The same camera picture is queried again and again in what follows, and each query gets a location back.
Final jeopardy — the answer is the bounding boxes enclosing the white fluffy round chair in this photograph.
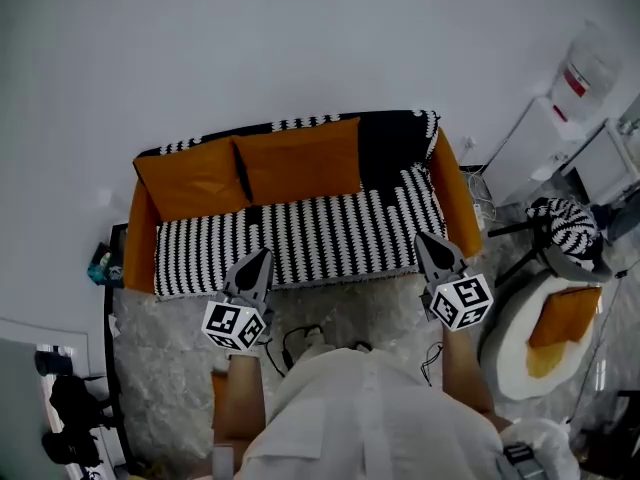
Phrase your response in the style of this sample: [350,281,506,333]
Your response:
[478,245,615,403]

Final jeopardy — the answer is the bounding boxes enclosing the white water dispenser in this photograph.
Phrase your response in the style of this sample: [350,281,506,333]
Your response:
[482,96,592,208]

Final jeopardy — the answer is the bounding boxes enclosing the person's right forearm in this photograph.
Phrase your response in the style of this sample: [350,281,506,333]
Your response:
[442,328,496,418]

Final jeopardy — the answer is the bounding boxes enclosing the black bag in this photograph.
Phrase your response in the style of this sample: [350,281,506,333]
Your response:
[41,430,105,470]
[48,375,117,433]

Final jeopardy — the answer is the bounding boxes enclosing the white shirt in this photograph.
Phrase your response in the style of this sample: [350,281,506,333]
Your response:
[239,347,571,480]

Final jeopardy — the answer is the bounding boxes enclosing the person's left forearm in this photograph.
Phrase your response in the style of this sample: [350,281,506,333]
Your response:
[212,356,267,443]

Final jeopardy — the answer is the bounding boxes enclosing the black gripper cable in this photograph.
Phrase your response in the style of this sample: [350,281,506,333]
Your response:
[263,324,327,380]

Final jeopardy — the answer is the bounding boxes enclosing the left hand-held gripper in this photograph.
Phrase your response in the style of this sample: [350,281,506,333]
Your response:
[201,248,276,354]

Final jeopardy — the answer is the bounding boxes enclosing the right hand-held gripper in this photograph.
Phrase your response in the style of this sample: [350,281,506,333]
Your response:
[414,231,496,333]

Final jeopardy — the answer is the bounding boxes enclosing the teal black box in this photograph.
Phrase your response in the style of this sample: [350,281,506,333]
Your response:
[87,241,126,289]

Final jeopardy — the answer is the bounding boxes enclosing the dark green pot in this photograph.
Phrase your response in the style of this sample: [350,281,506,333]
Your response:
[33,350,75,378]

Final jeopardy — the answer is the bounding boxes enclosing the orange sofa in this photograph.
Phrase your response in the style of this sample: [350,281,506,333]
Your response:
[122,109,485,303]

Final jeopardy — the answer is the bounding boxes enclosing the white cabinet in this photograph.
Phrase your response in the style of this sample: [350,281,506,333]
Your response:
[559,116,640,205]

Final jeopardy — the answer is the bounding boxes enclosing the black and white striped pillow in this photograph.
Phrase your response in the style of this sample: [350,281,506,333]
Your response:
[524,196,605,260]

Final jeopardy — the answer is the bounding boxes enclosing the white wall cables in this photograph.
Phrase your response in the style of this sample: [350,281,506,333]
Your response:
[458,136,497,222]

